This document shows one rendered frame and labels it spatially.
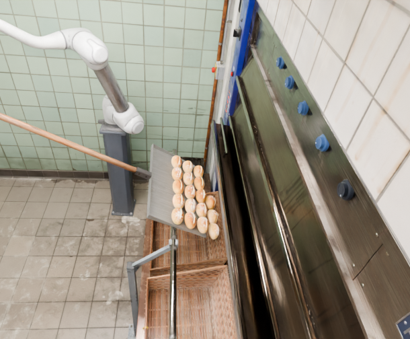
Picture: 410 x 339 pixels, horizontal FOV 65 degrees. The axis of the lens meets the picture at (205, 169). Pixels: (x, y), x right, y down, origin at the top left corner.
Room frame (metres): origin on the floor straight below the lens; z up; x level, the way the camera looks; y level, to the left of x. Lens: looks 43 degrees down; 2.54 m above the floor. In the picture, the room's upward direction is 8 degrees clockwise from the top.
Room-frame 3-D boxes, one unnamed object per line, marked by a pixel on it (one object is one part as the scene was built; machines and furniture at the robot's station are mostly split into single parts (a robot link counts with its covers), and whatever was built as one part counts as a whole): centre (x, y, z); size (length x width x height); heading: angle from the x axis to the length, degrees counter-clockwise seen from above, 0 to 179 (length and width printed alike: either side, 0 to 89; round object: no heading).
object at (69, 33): (1.85, 0.84, 1.73); 0.18 x 0.14 x 0.13; 140
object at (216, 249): (1.31, 0.07, 0.72); 0.56 x 0.49 x 0.28; 10
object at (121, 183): (2.04, 0.74, 0.50); 0.21 x 0.21 x 1.00; 5
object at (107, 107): (2.03, 0.74, 1.17); 0.18 x 0.16 x 0.22; 50
